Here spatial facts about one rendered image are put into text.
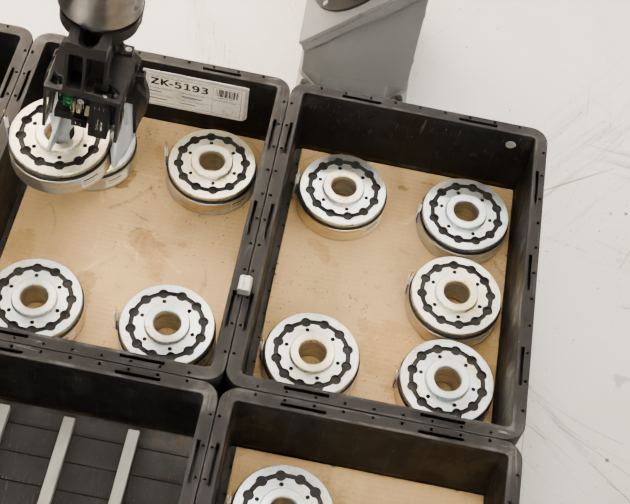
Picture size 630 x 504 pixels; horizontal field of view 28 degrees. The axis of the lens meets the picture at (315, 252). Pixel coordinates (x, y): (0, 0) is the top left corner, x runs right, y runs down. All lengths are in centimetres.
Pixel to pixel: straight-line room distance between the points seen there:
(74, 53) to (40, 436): 42
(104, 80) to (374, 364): 45
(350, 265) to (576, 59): 60
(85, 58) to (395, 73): 67
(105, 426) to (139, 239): 23
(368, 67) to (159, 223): 41
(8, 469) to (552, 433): 63
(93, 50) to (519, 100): 84
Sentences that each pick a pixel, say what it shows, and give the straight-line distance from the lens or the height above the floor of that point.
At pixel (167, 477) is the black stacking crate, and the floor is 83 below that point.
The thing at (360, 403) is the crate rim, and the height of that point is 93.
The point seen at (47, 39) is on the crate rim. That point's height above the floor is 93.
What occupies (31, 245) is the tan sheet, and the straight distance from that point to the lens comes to 144.
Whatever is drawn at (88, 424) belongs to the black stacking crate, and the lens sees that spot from 133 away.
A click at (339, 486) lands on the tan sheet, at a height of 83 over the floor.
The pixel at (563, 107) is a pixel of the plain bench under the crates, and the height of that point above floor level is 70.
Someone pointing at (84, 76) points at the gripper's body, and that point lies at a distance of 113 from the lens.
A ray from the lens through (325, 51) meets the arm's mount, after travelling 168.
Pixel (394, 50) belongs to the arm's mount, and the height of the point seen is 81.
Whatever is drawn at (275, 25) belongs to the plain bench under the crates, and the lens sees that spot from 183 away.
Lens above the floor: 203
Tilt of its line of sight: 56 degrees down
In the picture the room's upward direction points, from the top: 11 degrees clockwise
